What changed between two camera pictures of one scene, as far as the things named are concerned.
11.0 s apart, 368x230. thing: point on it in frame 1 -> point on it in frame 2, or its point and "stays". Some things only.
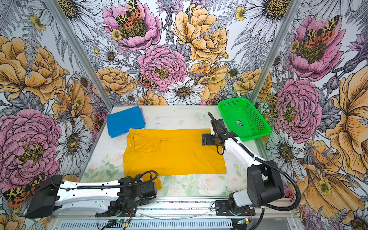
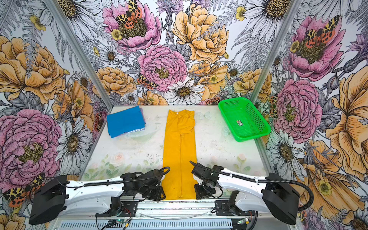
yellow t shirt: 171,151 -> 180,155
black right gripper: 208,142 -> 199,194
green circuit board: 121,221 stays
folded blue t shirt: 125,120 stays
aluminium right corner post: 277,51 stays
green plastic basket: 243,119 stays
